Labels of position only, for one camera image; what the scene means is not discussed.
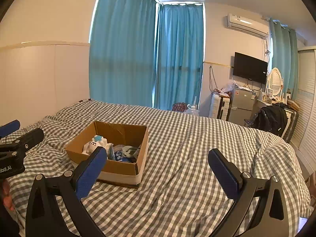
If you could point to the white smartphone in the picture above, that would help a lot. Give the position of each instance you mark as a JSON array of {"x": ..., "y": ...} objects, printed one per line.
[{"x": 303, "y": 224}]

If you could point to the narrow blue curtain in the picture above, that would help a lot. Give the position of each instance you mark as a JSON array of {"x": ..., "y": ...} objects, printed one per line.
[{"x": 179, "y": 59}]

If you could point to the wide blue curtain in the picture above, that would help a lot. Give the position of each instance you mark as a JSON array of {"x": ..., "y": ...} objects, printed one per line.
[{"x": 121, "y": 47}]

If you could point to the black flat television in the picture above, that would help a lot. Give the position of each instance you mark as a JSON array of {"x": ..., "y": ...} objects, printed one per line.
[{"x": 249, "y": 68}]

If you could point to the white toy figurine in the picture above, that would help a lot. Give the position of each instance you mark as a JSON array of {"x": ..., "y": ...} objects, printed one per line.
[{"x": 93, "y": 145}]

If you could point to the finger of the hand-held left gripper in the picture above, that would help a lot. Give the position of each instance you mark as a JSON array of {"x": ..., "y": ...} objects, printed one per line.
[
  {"x": 30, "y": 138},
  {"x": 11, "y": 127}
]

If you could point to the white oval mirror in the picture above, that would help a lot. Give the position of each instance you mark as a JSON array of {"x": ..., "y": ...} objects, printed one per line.
[{"x": 274, "y": 80}]

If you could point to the dark floral bag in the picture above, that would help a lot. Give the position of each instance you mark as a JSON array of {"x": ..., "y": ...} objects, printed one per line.
[{"x": 179, "y": 107}]

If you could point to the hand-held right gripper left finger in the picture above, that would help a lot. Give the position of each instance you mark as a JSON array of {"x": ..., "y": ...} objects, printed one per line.
[{"x": 90, "y": 171}]

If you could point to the brown cardboard box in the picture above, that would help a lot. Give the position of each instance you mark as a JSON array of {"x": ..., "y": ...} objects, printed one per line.
[{"x": 121, "y": 174}]

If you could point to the white dressing table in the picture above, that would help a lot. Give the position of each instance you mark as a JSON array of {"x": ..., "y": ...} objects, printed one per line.
[{"x": 292, "y": 118}]

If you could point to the pale teal curtain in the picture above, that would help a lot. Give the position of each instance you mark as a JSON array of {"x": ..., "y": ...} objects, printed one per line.
[{"x": 282, "y": 59}]

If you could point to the black backpack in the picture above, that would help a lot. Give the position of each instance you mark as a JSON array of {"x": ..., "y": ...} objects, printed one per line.
[{"x": 270, "y": 119}]

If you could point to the white air conditioner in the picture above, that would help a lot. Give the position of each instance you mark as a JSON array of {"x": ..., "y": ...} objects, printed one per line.
[{"x": 246, "y": 24}]

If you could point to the white suitcase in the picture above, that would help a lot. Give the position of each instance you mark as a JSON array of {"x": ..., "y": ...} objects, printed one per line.
[{"x": 218, "y": 107}]

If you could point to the clear plastic bag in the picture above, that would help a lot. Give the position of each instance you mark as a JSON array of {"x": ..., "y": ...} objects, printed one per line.
[{"x": 228, "y": 85}]

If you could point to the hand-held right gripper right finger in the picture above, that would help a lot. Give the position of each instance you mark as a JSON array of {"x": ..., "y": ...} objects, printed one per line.
[{"x": 223, "y": 175}]

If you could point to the clear water jug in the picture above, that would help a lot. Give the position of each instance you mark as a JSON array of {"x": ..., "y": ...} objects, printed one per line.
[{"x": 192, "y": 109}]

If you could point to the silver small fridge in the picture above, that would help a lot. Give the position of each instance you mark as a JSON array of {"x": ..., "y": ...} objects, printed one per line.
[{"x": 240, "y": 105}]

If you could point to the person's left hand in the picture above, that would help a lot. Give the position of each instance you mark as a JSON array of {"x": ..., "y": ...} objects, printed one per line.
[{"x": 7, "y": 197}]

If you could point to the white louvred wardrobe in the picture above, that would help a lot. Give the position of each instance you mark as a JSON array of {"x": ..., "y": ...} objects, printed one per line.
[{"x": 307, "y": 103}]

